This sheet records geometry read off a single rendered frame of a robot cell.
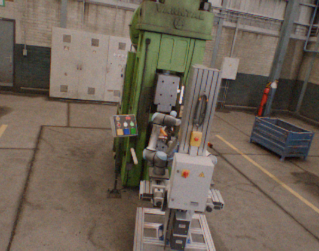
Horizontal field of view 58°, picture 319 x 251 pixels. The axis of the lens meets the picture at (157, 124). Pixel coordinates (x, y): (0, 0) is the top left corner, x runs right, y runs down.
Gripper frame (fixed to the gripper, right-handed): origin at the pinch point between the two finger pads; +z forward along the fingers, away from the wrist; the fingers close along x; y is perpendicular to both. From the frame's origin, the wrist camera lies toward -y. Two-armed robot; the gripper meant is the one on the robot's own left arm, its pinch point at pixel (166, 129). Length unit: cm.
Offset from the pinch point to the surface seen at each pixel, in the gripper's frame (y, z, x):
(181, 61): -76, -59, 15
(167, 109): -30.7, -9.5, 2.6
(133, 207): 68, 86, -34
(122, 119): -11, -2, -60
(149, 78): -61, -35, -26
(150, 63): -71, -53, -28
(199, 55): -81, -69, 40
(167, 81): -49, -42, -3
